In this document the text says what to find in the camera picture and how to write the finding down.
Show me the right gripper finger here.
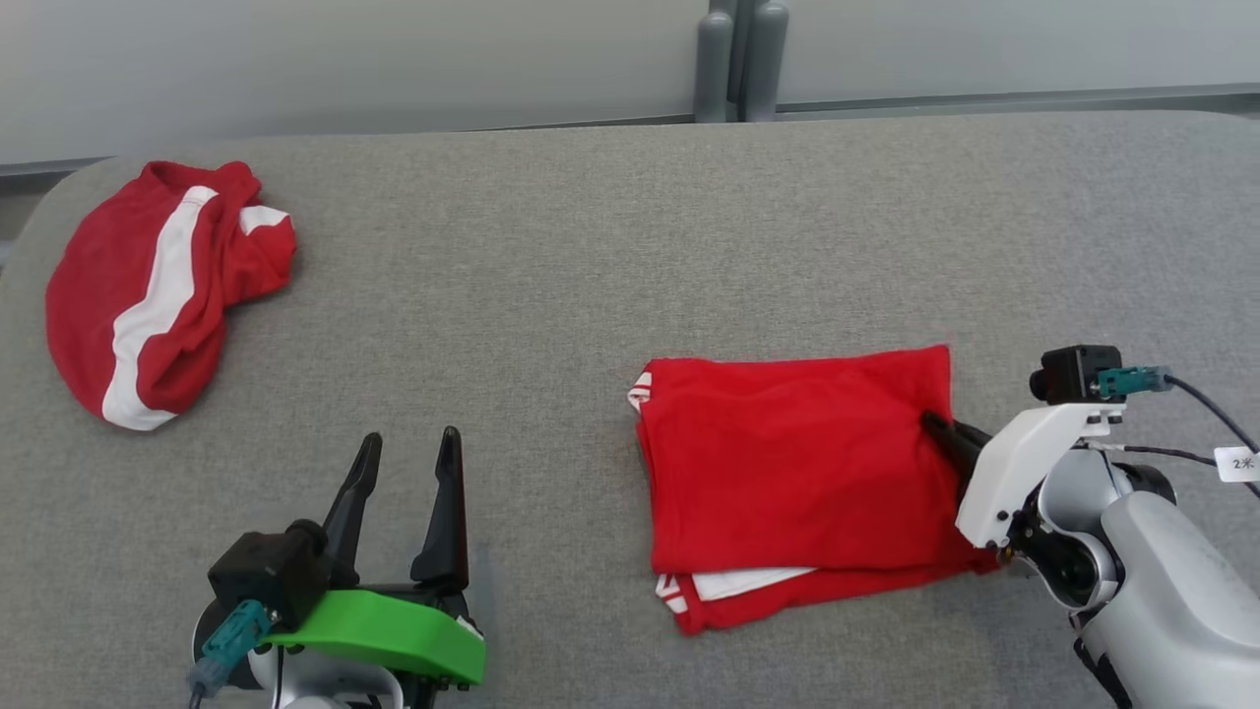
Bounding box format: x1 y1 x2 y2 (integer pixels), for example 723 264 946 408
920 412 991 494

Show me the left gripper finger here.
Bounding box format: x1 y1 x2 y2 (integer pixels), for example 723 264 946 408
323 432 384 588
410 425 471 593

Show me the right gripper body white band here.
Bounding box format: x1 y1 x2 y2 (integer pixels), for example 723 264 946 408
955 401 1128 551

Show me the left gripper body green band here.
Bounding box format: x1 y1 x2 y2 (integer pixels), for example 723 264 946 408
261 581 487 688

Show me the red white T-shirt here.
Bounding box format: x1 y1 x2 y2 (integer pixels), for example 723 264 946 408
627 344 1003 638

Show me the red shorts white stripe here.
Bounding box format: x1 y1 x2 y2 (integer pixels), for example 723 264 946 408
44 160 298 433

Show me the right camera teal connector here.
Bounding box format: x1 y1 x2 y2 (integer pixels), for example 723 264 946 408
1096 365 1175 401

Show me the camera teal connector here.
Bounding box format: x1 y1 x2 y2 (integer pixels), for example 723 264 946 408
190 599 274 690
1096 365 1175 401

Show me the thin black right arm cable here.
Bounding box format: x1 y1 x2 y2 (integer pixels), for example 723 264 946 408
1078 441 1260 499

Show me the left camera teal connector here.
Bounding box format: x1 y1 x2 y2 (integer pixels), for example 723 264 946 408
190 599 274 690

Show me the grey wall base rail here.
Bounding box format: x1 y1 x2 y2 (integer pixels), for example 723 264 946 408
778 84 1260 121
0 111 696 178

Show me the grey partition post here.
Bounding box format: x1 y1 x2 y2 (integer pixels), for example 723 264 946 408
693 10 736 125
743 0 791 123

